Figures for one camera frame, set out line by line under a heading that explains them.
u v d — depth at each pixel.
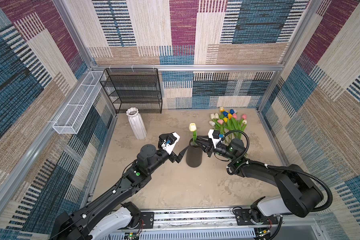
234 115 1.09
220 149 0.70
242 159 0.68
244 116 1.15
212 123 1.08
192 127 0.70
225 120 1.10
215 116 1.12
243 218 0.73
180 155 0.63
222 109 1.19
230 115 1.09
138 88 1.08
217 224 0.73
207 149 0.72
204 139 0.75
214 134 0.66
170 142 0.57
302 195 0.43
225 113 1.12
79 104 0.98
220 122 1.08
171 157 0.63
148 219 0.74
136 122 0.91
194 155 0.88
